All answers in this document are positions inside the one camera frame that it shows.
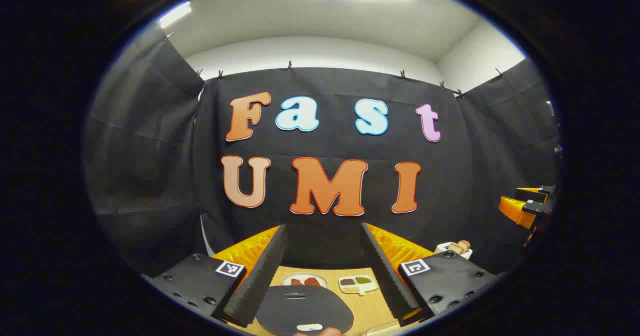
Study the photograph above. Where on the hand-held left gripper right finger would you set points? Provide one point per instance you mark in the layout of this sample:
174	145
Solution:
385	276

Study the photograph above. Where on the red meat piece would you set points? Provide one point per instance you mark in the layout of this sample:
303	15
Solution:
312	281
296	282

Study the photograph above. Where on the black silver rice cooker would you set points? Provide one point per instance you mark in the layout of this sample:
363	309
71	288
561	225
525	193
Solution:
300	308

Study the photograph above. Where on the white round plate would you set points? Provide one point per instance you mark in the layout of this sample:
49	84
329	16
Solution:
305	276

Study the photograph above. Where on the white toaster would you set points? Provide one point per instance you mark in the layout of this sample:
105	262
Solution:
442	249

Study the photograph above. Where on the white divided bean dish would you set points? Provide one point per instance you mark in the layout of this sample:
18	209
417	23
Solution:
357	283

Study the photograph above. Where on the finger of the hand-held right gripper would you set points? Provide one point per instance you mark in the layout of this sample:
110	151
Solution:
520	212
532	192

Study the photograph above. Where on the toasted bread slice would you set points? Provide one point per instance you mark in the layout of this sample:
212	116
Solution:
465	244
455	248

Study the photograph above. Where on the ceiling light panel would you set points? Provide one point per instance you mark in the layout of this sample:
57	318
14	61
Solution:
175	14

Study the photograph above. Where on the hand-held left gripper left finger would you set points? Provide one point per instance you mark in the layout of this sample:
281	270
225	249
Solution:
260	271

